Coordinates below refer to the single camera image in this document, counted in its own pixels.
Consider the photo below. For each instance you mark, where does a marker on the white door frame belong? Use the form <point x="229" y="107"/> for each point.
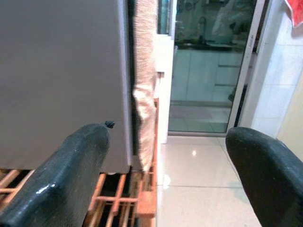
<point x="164" y="106"/>

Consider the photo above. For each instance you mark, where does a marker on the wooden slatted rack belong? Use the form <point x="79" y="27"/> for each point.
<point x="145" y="203"/>

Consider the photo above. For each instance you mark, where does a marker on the beige woven cloth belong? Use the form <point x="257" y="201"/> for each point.
<point x="144" y="59"/>

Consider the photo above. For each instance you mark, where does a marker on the grey fridge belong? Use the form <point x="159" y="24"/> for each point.
<point x="59" y="71"/>

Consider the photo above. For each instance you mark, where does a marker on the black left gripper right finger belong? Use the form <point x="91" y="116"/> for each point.
<point x="272" y="179"/>

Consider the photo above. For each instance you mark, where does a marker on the glass sliding door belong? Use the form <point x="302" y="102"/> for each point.
<point x="201" y="82"/>

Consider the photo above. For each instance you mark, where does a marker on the red cloth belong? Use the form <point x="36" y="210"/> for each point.
<point x="297" y="14"/>

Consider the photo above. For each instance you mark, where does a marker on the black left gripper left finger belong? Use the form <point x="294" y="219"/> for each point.
<point x="59" y="179"/>

